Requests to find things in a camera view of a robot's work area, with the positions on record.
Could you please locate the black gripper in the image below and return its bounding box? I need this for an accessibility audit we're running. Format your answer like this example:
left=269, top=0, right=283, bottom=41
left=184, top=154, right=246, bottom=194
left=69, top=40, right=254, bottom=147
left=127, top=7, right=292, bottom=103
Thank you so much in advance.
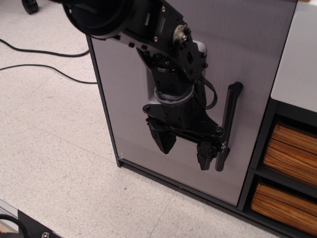
left=143, top=87, right=225, bottom=171

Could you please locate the black cylindrical door handle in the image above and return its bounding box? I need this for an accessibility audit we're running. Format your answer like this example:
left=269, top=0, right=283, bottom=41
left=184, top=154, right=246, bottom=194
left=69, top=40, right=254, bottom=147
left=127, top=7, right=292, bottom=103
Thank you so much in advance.
left=215, top=82, right=244, bottom=172

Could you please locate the grey fridge door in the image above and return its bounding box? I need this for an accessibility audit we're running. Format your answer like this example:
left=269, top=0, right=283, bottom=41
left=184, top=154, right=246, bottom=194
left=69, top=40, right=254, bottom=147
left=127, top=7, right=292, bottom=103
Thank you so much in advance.
left=91, top=0, right=296, bottom=206

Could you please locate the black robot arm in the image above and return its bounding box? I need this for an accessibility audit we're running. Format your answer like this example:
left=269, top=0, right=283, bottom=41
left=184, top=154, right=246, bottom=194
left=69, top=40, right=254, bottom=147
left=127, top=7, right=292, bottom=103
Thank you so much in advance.
left=62, top=0, right=227, bottom=171

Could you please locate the upper woven wood basket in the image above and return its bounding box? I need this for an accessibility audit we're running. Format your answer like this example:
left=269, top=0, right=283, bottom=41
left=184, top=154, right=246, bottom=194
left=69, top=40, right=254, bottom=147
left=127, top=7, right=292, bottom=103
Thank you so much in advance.
left=264, top=123, right=317, bottom=187

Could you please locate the woven wood basket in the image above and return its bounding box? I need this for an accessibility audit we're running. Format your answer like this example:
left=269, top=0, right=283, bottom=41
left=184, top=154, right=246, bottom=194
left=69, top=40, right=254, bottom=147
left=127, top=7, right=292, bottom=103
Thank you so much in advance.
left=264, top=123, right=317, bottom=187
left=251, top=183, right=317, bottom=237

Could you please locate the white drawer front panel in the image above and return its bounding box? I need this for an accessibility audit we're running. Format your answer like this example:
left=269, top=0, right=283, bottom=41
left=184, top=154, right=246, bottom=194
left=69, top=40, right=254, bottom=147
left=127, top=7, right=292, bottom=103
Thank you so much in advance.
left=270, top=0, right=317, bottom=112

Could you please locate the lower woven wood basket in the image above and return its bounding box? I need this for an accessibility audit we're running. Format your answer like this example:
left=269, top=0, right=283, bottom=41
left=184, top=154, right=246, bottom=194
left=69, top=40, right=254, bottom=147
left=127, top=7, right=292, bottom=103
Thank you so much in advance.
left=251, top=183, right=317, bottom=237

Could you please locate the black caster wheel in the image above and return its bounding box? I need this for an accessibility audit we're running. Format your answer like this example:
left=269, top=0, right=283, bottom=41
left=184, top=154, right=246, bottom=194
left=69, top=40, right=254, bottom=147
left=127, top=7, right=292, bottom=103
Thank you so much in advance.
left=21, top=0, right=39, bottom=15

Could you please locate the dark grey cabinet frame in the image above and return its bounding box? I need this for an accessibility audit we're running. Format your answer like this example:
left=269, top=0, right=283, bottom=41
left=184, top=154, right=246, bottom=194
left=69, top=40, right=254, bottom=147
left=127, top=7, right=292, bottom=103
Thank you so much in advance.
left=87, top=38, right=317, bottom=238

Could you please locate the lower black floor cable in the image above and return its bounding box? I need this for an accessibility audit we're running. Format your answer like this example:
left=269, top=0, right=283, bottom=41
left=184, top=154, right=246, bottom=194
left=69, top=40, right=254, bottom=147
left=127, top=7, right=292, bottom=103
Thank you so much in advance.
left=0, top=64, right=98, bottom=84

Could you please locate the black floor cable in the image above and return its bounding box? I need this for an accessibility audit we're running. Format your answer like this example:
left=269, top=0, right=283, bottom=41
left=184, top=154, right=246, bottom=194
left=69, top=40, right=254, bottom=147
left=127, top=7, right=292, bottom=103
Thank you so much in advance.
left=0, top=38, right=90, bottom=58
left=0, top=64, right=98, bottom=84

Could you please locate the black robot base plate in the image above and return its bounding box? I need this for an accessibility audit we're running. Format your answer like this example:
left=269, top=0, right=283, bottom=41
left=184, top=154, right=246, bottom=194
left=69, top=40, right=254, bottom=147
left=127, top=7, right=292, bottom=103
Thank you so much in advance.
left=0, top=198, right=62, bottom=238

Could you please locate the black braided base cable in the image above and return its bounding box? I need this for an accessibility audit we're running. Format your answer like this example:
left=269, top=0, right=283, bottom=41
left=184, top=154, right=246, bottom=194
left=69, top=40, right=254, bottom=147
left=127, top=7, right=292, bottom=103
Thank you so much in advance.
left=0, top=214, right=28, bottom=238

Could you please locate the upper black floor cable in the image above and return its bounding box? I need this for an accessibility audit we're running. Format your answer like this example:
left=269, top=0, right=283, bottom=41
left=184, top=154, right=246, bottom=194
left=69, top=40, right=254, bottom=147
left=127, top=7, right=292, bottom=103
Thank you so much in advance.
left=0, top=38, right=90, bottom=58

